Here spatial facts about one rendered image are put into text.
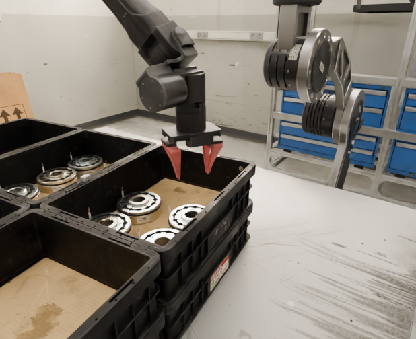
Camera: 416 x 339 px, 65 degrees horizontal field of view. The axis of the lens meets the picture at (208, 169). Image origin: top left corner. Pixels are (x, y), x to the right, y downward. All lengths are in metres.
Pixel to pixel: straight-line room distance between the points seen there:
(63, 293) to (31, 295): 0.05
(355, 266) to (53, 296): 0.67
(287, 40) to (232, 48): 2.81
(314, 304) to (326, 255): 0.18
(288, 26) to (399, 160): 1.68
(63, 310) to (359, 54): 3.04
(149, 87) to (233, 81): 3.28
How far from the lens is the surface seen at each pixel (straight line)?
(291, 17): 0.97
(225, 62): 3.83
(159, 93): 0.53
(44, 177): 0.99
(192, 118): 0.59
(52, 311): 0.61
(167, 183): 0.93
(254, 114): 3.73
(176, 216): 0.72
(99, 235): 0.57
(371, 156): 2.51
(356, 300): 0.82
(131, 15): 0.63
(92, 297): 0.61
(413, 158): 2.47
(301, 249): 0.92
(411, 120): 2.41
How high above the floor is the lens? 1.25
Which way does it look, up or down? 24 degrees down
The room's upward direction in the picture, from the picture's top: straight up
